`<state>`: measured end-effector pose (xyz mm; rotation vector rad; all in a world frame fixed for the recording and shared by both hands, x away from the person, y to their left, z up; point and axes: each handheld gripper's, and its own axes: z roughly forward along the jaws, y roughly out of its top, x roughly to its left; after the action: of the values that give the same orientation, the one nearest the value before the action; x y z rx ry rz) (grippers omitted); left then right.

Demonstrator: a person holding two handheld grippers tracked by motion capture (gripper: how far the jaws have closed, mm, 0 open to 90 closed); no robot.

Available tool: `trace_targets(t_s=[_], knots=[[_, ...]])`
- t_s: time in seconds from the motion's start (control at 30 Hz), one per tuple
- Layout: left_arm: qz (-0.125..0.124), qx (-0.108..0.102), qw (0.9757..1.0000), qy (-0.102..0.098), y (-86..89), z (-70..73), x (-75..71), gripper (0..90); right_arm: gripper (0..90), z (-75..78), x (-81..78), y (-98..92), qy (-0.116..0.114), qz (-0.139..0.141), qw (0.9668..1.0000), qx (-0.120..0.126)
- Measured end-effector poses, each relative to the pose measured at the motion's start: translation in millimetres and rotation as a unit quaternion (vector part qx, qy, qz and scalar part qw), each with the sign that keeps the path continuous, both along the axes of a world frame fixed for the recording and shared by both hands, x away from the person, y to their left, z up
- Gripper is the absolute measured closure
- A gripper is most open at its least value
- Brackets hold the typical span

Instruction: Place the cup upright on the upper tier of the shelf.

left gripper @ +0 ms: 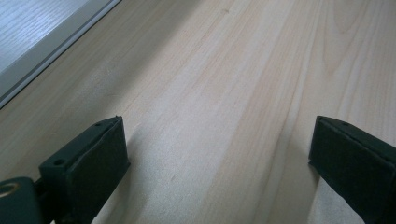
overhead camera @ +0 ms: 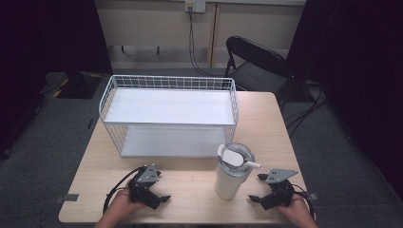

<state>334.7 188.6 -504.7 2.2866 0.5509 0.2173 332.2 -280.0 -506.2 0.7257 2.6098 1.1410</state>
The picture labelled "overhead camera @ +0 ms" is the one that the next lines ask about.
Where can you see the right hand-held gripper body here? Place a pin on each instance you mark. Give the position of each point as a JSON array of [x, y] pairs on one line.
[[280, 193]]

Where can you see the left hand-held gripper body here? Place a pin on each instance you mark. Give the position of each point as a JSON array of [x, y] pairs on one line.
[[141, 191]]

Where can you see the white tumbler with straw lid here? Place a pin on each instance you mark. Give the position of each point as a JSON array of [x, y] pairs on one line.
[[226, 185]]

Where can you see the person's right hand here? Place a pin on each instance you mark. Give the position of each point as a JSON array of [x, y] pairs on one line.
[[296, 209]]

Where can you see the person's left hand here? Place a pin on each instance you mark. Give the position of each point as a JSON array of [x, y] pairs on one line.
[[122, 205]]

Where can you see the small black floor object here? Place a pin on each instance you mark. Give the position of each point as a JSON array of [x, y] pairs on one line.
[[90, 123]]

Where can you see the black folding chair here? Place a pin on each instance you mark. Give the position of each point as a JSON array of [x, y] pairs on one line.
[[258, 71]]

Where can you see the black stand base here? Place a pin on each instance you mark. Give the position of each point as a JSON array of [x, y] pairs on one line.
[[74, 85]]

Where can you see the black curtain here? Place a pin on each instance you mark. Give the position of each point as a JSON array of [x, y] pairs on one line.
[[358, 63]]

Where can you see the grey table bracket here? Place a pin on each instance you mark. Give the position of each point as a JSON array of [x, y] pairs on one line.
[[66, 198], [313, 196]]

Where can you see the white wall socket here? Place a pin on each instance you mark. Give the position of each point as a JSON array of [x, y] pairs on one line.
[[195, 5]]

